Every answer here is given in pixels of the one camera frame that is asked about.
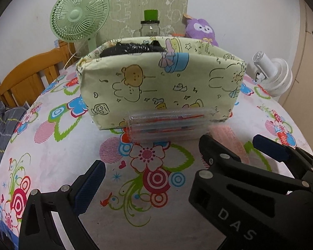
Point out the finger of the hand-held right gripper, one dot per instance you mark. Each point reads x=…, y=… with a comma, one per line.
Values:
x=271, y=147
x=219, y=156

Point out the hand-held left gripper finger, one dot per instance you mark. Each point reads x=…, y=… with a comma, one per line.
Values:
x=88, y=185

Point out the clear plastic case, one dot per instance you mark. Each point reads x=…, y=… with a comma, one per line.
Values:
x=167, y=127

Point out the yellow cartoon storage box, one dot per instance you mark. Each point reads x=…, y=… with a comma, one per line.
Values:
x=146, y=88

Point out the black plastic bag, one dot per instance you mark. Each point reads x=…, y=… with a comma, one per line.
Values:
x=130, y=49

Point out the floral tablecloth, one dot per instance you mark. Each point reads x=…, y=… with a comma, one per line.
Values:
x=67, y=161

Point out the white clip fan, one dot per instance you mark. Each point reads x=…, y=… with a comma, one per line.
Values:
x=276, y=75

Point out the grey plaid pillow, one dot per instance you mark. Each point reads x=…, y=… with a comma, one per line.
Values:
x=2, y=125

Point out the purple plush toy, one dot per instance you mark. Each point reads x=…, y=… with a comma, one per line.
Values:
x=200, y=28

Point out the glass mug jar green lid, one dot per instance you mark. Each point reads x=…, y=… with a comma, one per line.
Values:
x=150, y=28

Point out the green desk fan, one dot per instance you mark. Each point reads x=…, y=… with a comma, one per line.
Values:
x=75, y=14

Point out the green patterned cardboard panel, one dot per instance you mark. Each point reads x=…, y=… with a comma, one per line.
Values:
x=125, y=13

